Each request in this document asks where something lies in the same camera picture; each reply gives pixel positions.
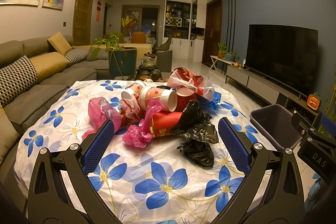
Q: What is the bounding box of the small black plastic bag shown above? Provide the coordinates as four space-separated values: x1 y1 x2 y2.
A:
177 140 214 169

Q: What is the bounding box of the pink plastic bag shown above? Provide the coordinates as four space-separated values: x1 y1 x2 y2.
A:
81 97 122 140

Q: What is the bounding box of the red white wrapper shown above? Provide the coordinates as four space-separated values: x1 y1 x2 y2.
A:
120 98 145 127

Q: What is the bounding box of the red cylindrical package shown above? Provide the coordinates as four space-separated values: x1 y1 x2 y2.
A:
150 111 182 138

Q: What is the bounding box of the orange white paper cup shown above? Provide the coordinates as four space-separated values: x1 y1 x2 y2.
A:
139 86 178 112

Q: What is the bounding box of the red white plastic bag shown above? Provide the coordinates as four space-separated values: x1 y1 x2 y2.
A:
167 67 215 101

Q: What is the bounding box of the red paper cup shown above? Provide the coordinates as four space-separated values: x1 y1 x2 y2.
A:
175 88 197 112

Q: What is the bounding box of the dark plastic trash bin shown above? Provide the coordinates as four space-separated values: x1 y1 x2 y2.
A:
249 104 302 151

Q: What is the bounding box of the orange speaker box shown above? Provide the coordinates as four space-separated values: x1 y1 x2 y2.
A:
306 94 321 111

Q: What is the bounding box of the grey tv cabinet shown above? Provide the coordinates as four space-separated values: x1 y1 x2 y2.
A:
226 65 322 126

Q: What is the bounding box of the floral blue white tablecloth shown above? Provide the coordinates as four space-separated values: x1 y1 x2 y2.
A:
13 79 276 224

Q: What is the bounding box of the large black television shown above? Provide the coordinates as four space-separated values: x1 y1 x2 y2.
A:
245 24 318 96

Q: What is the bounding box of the grey sectional sofa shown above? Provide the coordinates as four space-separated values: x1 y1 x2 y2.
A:
0 35 111 169

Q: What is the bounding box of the houndstooth cushion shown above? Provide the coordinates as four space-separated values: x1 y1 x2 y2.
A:
1 56 38 107

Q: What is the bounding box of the white side table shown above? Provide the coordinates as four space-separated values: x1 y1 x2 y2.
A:
209 56 235 70

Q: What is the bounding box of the potted plant on table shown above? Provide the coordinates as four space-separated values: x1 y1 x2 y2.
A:
218 43 227 59

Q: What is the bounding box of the green square planter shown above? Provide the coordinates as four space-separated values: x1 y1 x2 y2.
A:
109 47 137 80

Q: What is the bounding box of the yellow cushion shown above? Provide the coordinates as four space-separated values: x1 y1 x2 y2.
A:
47 31 72 56

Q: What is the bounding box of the green leafy houseplant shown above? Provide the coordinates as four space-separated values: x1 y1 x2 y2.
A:
88 32 127 60

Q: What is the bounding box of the glass teapot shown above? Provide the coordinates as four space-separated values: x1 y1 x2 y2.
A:
141 52 157 68

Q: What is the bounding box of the grey chair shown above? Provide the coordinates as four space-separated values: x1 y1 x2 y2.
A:
154 36 173 73

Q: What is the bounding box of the wooden door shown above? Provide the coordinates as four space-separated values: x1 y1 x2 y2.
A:
72 0 93 46

